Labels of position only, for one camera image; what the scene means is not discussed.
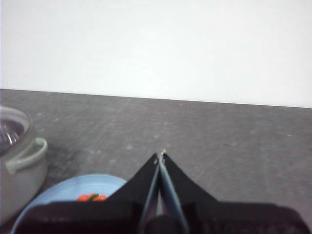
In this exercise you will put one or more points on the orange pumpkin with green stem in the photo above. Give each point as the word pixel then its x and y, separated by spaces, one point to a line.
pixel 84 198

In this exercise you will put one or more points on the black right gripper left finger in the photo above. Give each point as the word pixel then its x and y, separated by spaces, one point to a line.
pixel 102 217

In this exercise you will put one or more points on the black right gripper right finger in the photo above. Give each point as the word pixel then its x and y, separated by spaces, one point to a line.
pixel 219 217

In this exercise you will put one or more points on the blue round plate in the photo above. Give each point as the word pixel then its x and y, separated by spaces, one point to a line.
pixel 56 192

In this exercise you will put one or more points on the pale green electric steamer pot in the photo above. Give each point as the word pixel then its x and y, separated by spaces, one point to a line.
pixel 22 180

